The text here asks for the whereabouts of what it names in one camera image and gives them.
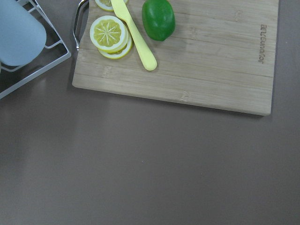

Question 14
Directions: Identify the yellow plastic knife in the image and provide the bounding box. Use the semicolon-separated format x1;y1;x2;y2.
111;0;157;71

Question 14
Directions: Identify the bottom lemon slice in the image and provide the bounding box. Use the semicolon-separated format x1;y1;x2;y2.
98;35;133;60

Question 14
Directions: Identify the lemon slice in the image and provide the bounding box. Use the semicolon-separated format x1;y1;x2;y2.
90;15;129;53
98;35;133;60
95;0;114;12

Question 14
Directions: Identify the top lemon slice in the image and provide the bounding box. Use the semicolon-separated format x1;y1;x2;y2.
90;15;129;53

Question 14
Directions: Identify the bamboo cutting board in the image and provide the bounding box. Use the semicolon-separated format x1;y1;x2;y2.
72;0;279;116

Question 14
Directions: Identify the green lime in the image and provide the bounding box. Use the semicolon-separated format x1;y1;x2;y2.
142;0;176;41

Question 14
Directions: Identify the light blue cup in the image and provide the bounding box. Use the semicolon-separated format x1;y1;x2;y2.
0;0;46;66

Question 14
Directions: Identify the metal cutting board handle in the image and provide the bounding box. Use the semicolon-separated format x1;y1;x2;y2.
73;0;90;51

